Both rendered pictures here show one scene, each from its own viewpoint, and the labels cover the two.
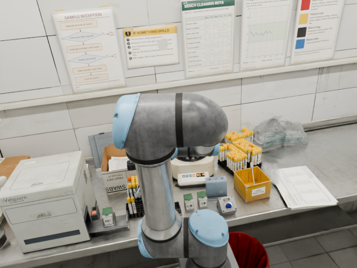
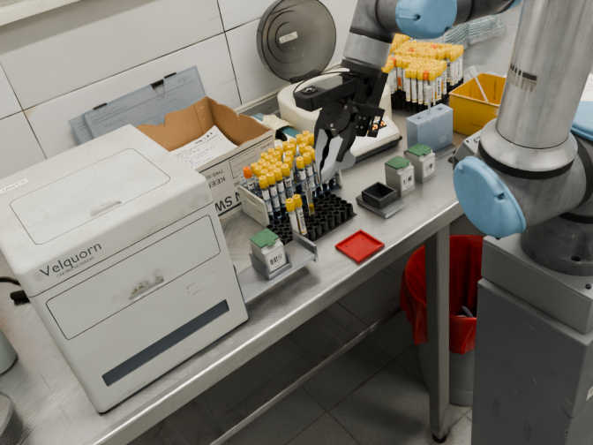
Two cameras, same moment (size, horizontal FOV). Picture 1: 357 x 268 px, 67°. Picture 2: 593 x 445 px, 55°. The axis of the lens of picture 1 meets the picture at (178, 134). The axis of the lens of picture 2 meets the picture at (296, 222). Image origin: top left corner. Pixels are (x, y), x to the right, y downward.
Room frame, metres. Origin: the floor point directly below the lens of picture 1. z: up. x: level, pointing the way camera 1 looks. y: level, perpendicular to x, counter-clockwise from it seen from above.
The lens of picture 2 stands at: (0.15, 0.59, 1.58)
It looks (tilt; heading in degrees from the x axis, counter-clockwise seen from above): 36 degrees down; 337
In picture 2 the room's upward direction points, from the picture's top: 11 degrees counter-clockwise
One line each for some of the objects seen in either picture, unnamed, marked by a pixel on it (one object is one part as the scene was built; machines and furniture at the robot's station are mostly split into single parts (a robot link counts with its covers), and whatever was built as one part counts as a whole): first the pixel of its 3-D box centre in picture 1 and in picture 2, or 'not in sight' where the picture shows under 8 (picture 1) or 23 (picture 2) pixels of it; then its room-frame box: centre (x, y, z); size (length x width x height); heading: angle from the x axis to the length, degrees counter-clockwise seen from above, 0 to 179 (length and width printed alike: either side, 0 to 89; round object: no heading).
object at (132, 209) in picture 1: (142, 200); (307, 203); (1.01, 0.20, 0.93); 0.17 x 0.09 x 0.11; 98
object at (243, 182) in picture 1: (251, 184); (488, 107); (1.06, -0.33, 0.93); 0.13 x 0.13 x 0.10; 13
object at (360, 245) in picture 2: not in sight; (359, 245); (0.88, 0.16, 0.88); 0.07 x 0.07 x 0.01; 8
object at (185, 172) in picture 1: (191, 162); (339, 112); (1.29, -0.06, 0.94); 0.30 x 0.24 x 0.12; 179
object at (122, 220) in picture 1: (104, 222); (261, 270); (0.90, 0.36, 0.92); 0.21 x 0.07 x 0.05; 98
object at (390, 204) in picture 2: (175, 209); (379, 198); (0.97, 0.05, 0.89); 0.09 x 0.05 x 0.04; 8
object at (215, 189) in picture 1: (215, 187); (430, 133); (1.06, -0.16, 0.92); 0.10 x 0.07 x 0.10; 90
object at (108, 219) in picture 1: (108, 217); (268, 253); (0.90, 0.34, 0.95); 0.05 x 0.04 x 0.06; 8
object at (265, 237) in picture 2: (107, 211); (265, 238); (0.90, 0.34, 0.98); 0.05 x 0.04 x 0.01; 8
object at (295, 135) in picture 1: (291, 131); (473, 12); (1.53, -0.73, 0.94); 0.20 x 0.17 x 0.14; 81
